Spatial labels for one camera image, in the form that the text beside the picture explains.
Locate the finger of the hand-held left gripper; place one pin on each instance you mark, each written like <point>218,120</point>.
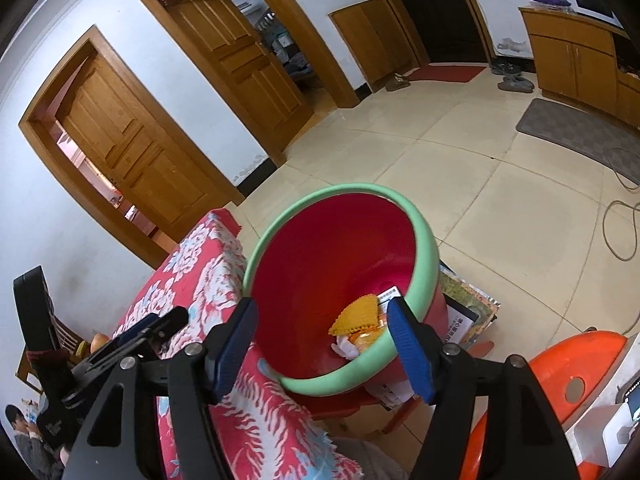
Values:
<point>107,357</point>
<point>150,329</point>

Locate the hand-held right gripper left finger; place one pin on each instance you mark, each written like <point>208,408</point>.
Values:
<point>235,350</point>

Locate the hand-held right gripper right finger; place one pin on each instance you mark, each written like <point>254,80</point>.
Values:
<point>410,350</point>

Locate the orange snack packet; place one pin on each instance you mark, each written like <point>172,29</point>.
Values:
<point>370,337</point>

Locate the white barcode packet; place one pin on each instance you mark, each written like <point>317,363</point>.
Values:
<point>387,296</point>

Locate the yellow knitted cloth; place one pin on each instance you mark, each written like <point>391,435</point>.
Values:
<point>357,317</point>

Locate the red basin green rim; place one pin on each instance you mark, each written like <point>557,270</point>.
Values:
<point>325,260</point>

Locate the round orange fruit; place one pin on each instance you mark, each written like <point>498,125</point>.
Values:
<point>100,342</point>

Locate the wooden chair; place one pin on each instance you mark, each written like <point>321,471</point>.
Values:
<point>62,332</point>

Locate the white printed sheet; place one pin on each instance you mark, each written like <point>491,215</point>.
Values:
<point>395,392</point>

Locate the dark book white label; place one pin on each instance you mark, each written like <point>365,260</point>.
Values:
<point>462,325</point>

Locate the red floral blanket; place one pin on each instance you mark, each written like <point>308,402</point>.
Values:
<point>280,425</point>

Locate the grey cushion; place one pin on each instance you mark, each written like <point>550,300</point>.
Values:
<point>370,460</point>

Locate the orange plastic stool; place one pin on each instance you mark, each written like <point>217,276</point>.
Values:
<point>550,375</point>

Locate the wooden panel door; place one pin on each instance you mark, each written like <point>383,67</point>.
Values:
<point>130,140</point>
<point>235,50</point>

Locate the white cardboard box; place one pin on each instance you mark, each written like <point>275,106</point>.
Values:
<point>600,435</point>

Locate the brown slipper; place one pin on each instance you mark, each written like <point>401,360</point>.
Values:
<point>397,81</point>

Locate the grey floor mat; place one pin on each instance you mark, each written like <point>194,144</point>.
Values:
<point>575,130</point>

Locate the red doormat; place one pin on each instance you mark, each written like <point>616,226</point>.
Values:
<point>445,73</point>

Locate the grey shoe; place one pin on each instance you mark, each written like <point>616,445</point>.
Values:
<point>502,67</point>
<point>515,84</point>

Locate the wooden cabinet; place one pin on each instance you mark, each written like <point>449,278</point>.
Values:
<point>575,55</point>

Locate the black entrance door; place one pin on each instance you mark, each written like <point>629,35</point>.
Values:
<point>430,5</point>

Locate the white microwave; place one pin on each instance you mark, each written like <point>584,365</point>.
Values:
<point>592,2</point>

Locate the wooden wall panel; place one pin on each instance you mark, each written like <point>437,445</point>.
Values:
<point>380,35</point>

